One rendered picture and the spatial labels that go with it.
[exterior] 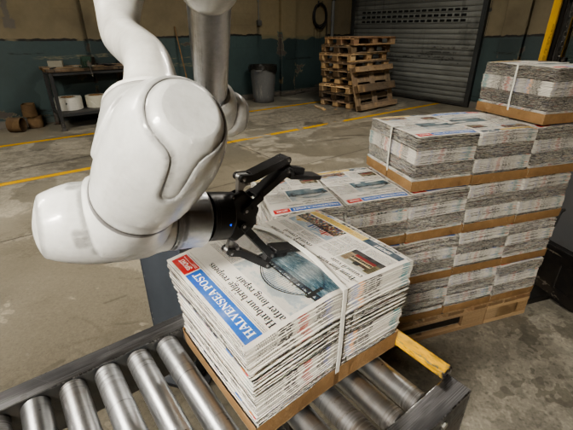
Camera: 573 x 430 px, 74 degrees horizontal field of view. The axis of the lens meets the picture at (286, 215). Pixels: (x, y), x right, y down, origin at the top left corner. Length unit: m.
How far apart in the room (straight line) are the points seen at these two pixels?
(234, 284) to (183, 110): 0.39
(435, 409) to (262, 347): 0.38
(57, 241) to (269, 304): 0.31
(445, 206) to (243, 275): 1.21
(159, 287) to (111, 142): 1.27
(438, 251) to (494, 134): 0.54
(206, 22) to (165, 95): 0.64
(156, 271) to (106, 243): 1.09
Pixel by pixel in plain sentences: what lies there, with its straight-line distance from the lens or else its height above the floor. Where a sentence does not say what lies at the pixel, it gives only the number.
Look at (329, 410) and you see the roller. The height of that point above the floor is 0.79.
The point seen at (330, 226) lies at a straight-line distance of 0.84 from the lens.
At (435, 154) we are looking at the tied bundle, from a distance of 1.61.
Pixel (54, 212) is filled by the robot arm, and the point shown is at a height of 1.25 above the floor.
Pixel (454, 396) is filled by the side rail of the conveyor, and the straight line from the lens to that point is 0.85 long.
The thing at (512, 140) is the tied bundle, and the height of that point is 1.01.
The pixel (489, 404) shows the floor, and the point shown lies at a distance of 1.98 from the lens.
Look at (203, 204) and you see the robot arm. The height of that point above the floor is 1.21.
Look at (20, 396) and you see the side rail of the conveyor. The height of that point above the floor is 0.80.
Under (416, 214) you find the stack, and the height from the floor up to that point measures 0.73.
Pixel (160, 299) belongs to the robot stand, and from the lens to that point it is 1.64.
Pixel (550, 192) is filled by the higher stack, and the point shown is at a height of 0.74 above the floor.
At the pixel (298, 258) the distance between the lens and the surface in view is 0.71.
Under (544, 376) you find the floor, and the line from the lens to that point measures 2.22.
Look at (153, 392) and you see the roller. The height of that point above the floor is 0.80.
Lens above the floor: 1.42
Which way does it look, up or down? 26 degrees down
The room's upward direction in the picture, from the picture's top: straight up
